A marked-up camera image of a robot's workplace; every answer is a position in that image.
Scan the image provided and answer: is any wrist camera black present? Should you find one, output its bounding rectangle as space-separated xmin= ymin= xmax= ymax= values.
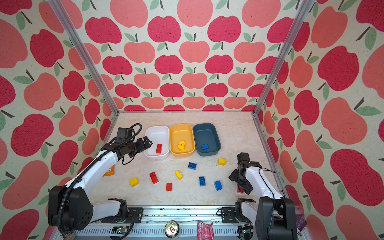
xmin=115 ymin=128 xmax=133 ymax=144
xmin=237 ymin=153 xmax=251 ymax=165

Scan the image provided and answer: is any dark teal plastic container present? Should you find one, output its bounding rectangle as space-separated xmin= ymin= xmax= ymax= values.
xmin=193 ymin=123 xmax=221 ymax=157

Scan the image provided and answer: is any pink snack wrapper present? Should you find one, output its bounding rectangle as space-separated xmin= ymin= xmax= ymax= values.
xmin=197 ymin=221 xmax=215 ymax=240

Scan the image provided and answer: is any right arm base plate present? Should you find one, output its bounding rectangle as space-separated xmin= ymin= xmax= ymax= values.
xmin=217 ymin=207 xmax=239 ymax=224

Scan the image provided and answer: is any long red lego brick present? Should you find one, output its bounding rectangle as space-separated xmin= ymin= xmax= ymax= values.
xmin=150 ymin=172 xmax=159 ymax=185

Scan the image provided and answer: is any black corrugated cable hose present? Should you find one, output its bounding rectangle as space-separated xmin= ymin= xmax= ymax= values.
xmin=57 ymin=122 xmax=143 ymax=240

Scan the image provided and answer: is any aluminium corner post left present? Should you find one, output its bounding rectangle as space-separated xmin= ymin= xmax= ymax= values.
xmin=48 ymin=1 xmax=119 ymax=117

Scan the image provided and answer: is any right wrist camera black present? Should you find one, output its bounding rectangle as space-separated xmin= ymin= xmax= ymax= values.
xmin=237 ymin=153 xmax=251 ymax=165

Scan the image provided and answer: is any small red lego brick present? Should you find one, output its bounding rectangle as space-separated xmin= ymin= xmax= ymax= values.
xmin=166 ymin=183 xmax=173 ymax=192

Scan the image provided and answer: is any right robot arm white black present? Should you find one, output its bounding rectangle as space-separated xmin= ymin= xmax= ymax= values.
xmin=229 ymin=161 xmax=298 ymax=240

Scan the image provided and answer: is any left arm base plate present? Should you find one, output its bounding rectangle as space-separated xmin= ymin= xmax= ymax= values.
xmin=101 ymin=207 xmax=144 ymax=224

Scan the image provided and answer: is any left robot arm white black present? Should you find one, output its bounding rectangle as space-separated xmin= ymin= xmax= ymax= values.
xmin=48 ymin=137 xmax=153 ymax=235

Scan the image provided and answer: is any aluminium corner post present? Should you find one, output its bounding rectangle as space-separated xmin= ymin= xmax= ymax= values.
xmin=252 ymin=0 xmax=315 ymax=119
xmin=48 ymin=1 xmax=119 ymax=117

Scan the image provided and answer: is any drink can top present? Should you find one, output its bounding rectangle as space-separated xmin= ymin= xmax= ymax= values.
xmin=165 ymin=221 xmax=181 ymax=239

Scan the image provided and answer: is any purple plastic bottle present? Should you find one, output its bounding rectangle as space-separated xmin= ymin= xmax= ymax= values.
xmin=296 ymin=215 xmax=307 ymax=234

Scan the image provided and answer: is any aluminium front rail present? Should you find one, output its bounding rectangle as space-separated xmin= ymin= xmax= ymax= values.
xmin=74 ymin=205 xmax=257 ymax=240

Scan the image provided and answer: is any red lego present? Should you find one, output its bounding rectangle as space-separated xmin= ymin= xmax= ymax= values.
xmin=156 ymin=144 xmax=163 ymax=154

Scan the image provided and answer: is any yellow round lego piece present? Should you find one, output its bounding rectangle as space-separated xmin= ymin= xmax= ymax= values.
xmin=178 ymin=141 xmax=186 ymax=152

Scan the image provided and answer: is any yellow square lego brick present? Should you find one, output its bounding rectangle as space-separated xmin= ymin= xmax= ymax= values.
xmin=218 ymin=158 xmax=226 ymax=166

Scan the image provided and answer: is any orange snack packet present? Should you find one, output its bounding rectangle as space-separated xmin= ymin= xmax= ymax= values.
xmin=104 ymin=166 xmax=115 ymax=177

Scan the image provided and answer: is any aluminium corner post right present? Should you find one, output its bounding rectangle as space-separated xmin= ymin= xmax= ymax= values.
xmin=252 ymin=0 xmax=315 ymax=119

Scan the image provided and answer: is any white plastic container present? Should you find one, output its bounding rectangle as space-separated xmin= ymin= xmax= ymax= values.
xmin=144 ymin=126 xmax=170 ymax=160

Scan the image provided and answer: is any yellow plastic container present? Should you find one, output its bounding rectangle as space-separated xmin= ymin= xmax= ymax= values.
xmin=170 ymin=124 xmax=196 ymax=158

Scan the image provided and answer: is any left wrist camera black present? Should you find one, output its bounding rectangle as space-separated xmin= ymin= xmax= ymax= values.
xmin=115 ymin=128 xmax=133 ymax=144

